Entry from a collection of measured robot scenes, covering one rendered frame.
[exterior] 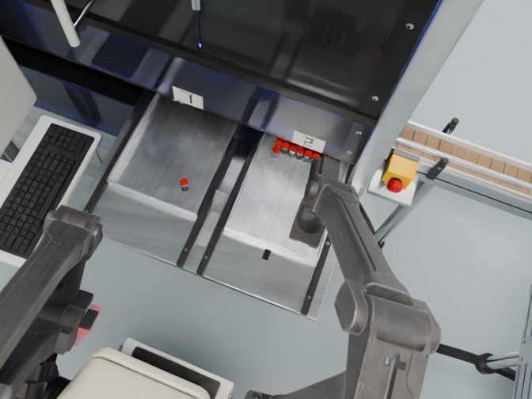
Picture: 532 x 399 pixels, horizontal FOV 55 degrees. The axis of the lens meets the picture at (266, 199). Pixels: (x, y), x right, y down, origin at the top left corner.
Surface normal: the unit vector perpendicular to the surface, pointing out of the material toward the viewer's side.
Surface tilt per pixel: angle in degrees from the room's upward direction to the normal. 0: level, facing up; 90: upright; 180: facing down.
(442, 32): 90
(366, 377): 18
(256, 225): 0
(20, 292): 41
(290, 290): 0
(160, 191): 0
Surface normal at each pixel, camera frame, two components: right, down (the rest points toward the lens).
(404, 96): -0.35, 0.86
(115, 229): 0.07, -0.38
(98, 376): 0.30, -0.85
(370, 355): 0.23, -0.11
